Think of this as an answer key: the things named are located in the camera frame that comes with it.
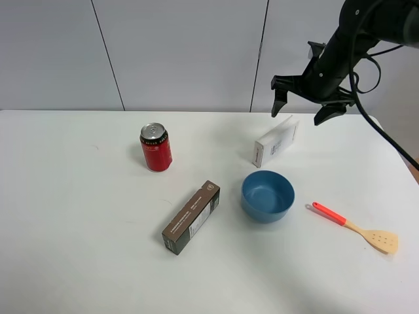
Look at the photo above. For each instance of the red soda can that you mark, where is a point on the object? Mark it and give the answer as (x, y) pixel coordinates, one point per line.
(156, 146)

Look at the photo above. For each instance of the white rectangular box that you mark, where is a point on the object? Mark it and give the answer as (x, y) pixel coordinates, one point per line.
(274, 142)

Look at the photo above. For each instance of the blue bowl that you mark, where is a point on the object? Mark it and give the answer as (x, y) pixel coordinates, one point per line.
(266, 196)

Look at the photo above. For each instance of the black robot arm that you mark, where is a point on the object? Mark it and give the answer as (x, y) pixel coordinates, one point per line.
(362, 25)

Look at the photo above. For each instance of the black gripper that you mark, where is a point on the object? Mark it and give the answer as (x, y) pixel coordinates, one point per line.
(319, 82)

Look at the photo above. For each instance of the wooden spatula red handle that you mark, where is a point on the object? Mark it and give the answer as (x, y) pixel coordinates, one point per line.
(383, 241)

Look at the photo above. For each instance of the brown rectangular box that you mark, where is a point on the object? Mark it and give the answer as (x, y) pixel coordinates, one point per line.
(185, 224)

